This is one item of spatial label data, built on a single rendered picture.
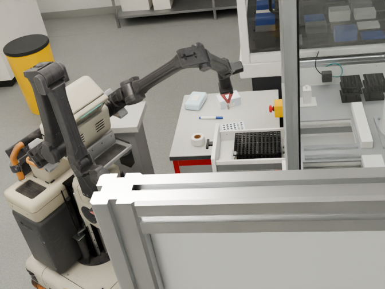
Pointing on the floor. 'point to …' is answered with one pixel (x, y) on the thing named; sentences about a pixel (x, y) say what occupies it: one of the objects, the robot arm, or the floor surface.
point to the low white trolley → (200, 164)
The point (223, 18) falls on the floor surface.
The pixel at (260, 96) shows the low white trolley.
